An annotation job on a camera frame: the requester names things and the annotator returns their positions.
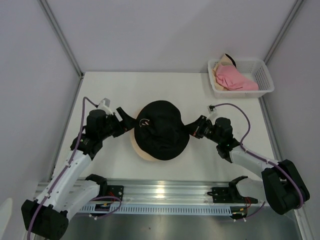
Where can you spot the aluminium mounting rail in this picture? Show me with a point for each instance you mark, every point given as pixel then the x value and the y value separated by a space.
pixel 143 192

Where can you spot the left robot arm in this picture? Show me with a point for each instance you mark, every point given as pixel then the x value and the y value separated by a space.
pixel 49 214

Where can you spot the white slotted cable duct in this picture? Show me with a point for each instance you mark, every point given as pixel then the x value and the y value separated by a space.
pixel 148 209

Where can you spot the cream bucket hat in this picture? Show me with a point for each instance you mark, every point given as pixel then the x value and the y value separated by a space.
pixel 142 154

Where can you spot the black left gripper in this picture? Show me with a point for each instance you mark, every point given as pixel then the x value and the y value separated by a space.
pixel 127 124

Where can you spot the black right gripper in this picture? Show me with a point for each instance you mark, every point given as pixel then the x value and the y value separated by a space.
pixel 197 126

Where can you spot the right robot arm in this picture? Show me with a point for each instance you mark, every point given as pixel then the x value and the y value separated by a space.
pixel 281 185

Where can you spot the right aluminium frame post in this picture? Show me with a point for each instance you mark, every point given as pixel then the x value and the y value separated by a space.
pixel 287 24

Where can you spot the left aluminium frame post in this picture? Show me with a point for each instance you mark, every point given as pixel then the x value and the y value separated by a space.
pixel 52 20

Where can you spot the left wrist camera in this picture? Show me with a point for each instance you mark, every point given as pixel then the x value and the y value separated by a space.
pixel 104 105

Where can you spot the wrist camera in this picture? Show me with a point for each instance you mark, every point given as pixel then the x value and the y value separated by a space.
pixel 104 105
pixel 212 112

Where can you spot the aluminium frame post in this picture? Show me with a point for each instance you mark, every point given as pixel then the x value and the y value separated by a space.
pixel 287 24
pixel 52 20

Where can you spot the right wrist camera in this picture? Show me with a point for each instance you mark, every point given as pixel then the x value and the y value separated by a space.
pixel 212 112

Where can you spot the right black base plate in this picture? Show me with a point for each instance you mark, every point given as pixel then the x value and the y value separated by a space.
pixel 229 195

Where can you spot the black bucket hat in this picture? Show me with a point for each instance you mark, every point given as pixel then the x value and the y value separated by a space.
pixel 160 132

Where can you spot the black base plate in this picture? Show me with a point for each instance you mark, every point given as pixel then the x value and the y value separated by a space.
pixel 229 195
pixel 112 191

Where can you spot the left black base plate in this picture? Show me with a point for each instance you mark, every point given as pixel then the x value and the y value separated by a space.
pixel 112 191

